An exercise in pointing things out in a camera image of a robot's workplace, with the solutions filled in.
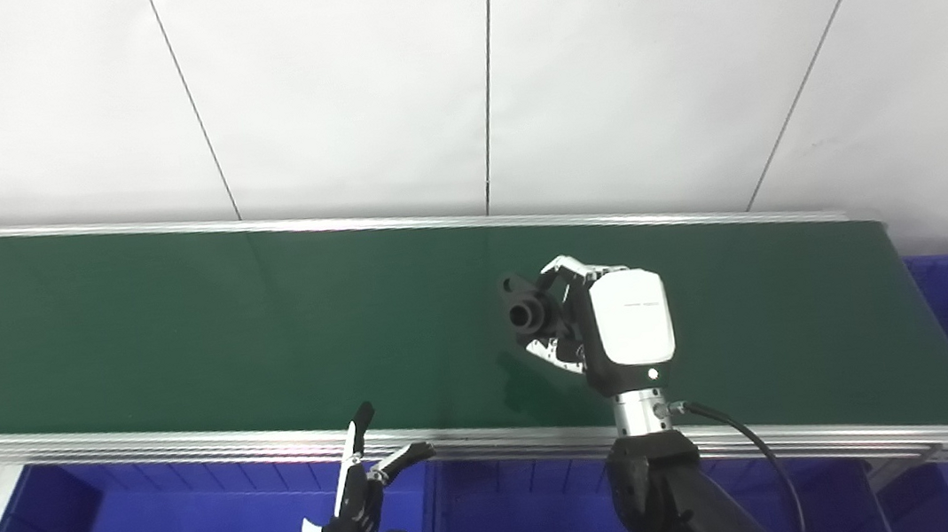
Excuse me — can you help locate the green conveyor belt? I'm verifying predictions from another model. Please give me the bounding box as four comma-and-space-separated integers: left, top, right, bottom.
0, 109, 948, 532
0, 121, 948, 532

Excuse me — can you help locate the black flanged machine part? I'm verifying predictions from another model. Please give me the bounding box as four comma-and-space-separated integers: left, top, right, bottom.
498, 266, 577, 345

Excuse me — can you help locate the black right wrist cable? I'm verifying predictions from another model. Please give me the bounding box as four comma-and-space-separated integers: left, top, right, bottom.
668, 389, 807, 532

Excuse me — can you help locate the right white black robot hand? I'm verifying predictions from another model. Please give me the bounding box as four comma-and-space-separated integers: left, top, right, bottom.
516, 244, 683, 407

